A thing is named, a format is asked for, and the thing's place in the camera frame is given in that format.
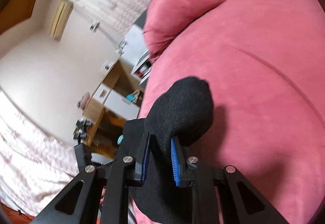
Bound large pink duvet pillow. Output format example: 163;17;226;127
143;0;226;63

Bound black gadgets on table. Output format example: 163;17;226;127
73;118;93;144

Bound orange sleeve forearm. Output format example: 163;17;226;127
1;202;35;224

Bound white wall socket on desk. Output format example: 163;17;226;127
101;61;115;73

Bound pink bed cover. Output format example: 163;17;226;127
139;0;324;223

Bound wall air conditioner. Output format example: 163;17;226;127
49;0;73;41

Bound brown wooden side table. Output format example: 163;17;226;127
83;108;126;160

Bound black knitted garment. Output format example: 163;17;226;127
115;76;216;224

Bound light blue tin can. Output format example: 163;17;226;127
117;135;123;145

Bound wall power strip with cable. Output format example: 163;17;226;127
90;21;120;46

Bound white grey nightstand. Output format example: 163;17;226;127
131;51;152;90

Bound ship pattern curtain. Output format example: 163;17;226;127
1;0;149;216

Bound teal object in cabinet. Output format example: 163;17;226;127
126;94;136;102

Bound pink item on cabinet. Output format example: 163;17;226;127
77;93;91;110

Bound wood and white cabinet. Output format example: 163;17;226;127
82;58;145;147

